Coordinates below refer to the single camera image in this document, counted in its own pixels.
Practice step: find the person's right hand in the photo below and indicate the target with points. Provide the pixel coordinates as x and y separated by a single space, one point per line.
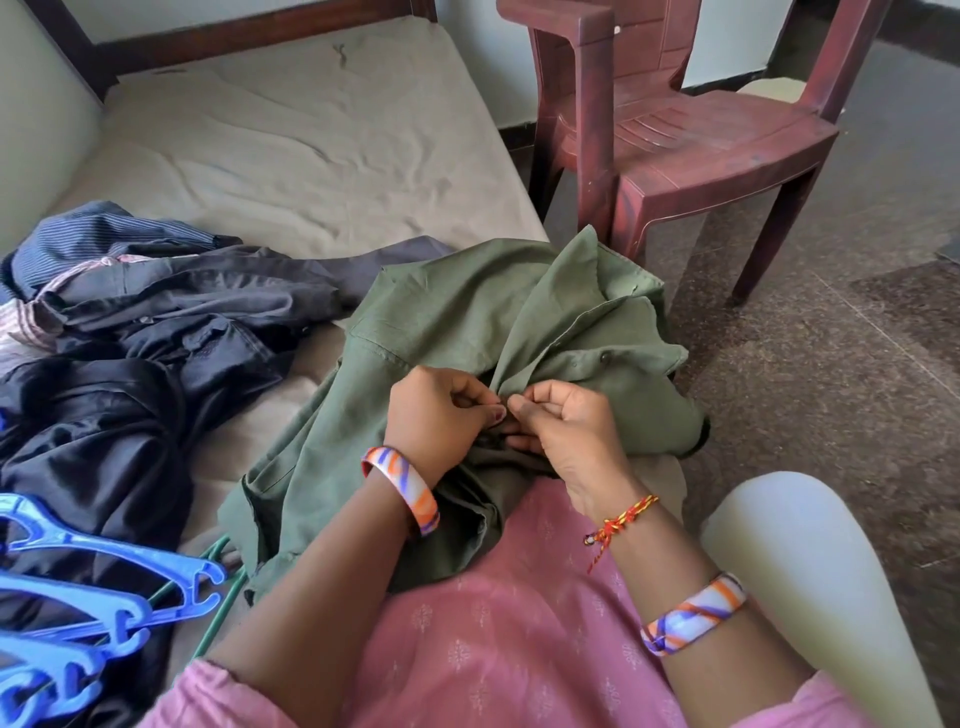
578 443

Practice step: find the person's left hand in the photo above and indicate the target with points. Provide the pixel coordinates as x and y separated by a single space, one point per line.
435 420

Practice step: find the olive green button shirt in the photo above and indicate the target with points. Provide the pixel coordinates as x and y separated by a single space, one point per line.
480 315

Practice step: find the grey button shirt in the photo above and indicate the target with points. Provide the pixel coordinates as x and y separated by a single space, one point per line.
225 285

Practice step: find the pile of blue hangers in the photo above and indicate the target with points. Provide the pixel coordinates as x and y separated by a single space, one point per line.
90 548

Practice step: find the blue striped shirt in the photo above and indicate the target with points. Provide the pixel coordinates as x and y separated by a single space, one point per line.
105 233

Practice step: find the pink floral striped garment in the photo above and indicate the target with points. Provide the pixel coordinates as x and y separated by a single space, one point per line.
23 323

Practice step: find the person's left forearm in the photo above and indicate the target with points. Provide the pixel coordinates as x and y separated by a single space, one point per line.
315 615

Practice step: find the person's right forearm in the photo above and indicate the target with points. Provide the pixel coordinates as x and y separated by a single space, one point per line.
705 630

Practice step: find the bed with beige sheet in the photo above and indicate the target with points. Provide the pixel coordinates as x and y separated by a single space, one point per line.
330 150

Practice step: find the dark wooden bed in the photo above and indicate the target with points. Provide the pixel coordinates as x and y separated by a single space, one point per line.
225 38

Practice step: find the striped orange purple bangle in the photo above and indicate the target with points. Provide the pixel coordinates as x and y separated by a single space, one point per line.
405 488

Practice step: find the striped white purple bangle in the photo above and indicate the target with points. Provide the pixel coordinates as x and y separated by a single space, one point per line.
693 615

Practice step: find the white trousers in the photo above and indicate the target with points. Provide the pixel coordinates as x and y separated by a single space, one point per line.
825 600

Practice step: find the maroon plastic chair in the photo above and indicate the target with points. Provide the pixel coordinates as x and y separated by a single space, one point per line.
690 150

